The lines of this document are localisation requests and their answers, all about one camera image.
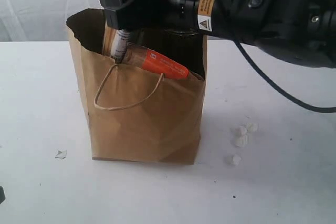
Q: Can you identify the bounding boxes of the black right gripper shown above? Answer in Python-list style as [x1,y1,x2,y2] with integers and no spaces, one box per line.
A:
[98,0,218,36]

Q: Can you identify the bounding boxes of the long noodle package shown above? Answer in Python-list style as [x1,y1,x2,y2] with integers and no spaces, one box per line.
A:
[102,24,131,63]

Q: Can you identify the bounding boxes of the brown pouch with orange band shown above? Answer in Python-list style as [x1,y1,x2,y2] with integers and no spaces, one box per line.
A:
[122,43,203,80]

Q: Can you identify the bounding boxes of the pull-tab can dark grains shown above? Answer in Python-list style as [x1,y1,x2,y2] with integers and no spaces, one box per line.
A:
[162,30,205,78]

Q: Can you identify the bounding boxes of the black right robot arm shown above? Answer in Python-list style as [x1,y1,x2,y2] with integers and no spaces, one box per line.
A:
[100,0,335,68]

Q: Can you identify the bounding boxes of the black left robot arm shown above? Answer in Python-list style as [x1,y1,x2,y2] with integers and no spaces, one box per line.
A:
[0,186,6,204]

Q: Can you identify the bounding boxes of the brown paper bag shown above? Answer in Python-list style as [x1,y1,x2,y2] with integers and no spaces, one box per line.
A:
[66,9,207,165]

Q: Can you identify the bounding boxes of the small torn plastic scrap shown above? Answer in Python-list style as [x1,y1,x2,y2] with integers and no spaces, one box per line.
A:
[55,150,67,159]

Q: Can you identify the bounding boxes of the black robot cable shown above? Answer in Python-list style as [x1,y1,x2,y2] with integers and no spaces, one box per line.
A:
[235,40,336,113]

